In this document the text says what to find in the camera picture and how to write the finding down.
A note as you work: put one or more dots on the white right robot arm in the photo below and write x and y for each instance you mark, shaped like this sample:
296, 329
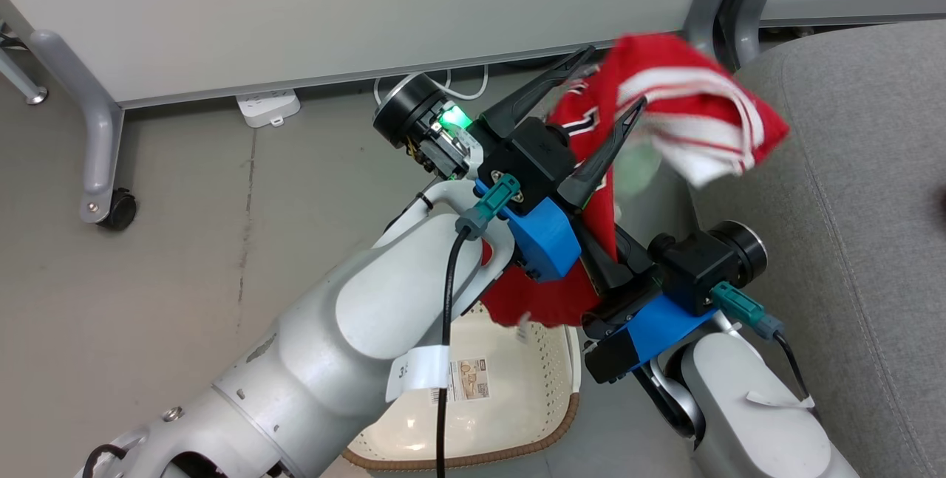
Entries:
746, 419

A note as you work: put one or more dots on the red sports jersey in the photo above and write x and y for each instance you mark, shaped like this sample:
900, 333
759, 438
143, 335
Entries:
650, 57

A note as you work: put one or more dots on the cream plastic laundry basket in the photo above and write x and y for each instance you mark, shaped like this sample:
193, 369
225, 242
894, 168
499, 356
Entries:
517, 411

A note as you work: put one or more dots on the long grey partition foot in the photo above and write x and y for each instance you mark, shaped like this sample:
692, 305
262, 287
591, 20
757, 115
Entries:
100, 138

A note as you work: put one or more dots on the teal camera connector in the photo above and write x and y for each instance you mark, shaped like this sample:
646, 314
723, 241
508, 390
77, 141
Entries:
743, 308
488, 205

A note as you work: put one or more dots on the teal right camera connector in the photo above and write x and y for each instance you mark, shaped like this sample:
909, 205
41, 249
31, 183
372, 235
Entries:
743, 308

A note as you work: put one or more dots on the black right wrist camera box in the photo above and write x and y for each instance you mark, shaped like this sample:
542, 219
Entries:
687, 271

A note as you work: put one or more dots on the grey fabric sofa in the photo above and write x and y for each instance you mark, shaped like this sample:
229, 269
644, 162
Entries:
850, 241

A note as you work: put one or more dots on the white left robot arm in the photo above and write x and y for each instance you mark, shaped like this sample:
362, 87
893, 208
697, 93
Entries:
332, 352

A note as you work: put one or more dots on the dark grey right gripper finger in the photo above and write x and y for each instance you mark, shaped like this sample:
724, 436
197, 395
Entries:
595, 264
635, 250

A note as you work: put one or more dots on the printed basket label sticker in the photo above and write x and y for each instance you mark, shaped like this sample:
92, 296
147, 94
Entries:
469, 380

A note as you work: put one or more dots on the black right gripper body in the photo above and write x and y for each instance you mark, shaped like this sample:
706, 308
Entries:
613, 345

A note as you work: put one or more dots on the large white partition board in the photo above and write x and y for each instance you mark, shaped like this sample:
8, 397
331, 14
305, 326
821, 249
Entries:
332, 5

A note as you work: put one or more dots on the white power strip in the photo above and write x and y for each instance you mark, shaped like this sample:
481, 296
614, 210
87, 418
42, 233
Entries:
267, 107

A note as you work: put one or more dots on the black caster wheel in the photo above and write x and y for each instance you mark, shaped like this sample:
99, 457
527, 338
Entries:
120, 210

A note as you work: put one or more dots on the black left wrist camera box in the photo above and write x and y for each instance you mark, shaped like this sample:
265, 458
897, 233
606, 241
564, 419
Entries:
532, 156

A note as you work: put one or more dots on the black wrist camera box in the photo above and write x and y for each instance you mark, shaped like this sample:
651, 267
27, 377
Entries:
687, 271
532, 156

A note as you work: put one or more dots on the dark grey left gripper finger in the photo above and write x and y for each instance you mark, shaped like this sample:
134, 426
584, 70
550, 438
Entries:
602, 156
536, 97

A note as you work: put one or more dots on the white paper tag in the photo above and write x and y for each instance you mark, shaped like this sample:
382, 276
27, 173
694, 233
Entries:
776, 400
421, 371

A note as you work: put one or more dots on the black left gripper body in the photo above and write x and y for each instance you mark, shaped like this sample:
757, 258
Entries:
454, 134

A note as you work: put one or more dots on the teal left camera connector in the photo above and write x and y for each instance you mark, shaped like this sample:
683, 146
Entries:
488, 205

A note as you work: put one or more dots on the grey metal table leg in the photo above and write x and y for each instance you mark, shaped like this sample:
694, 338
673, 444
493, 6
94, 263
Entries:
18, 79

